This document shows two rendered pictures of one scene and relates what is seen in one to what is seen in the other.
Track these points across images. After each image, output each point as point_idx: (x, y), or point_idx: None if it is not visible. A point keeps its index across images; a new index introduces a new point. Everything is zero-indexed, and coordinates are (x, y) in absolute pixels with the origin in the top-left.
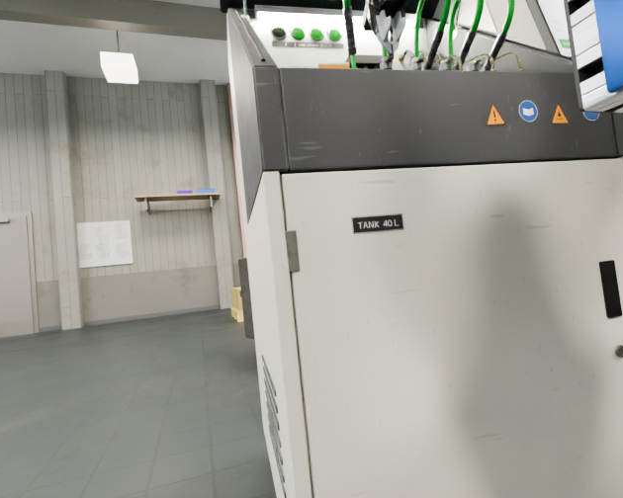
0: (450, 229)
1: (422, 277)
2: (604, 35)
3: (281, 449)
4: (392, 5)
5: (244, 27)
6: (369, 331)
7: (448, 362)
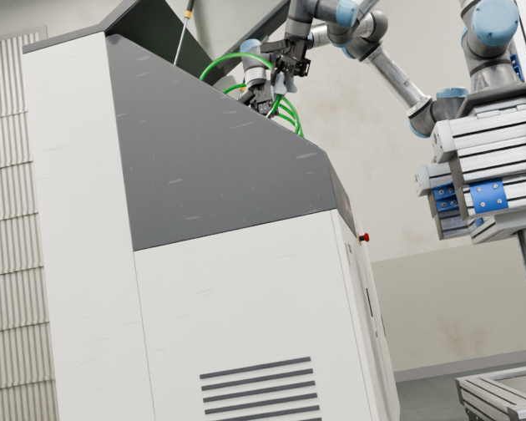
0: (354, 258)
1: (357, 281)
2: (474, 201)
3: (315, 399)
4: (264, 114)
5: (226, 94)
6: (360, 305)
7: (367, 327)
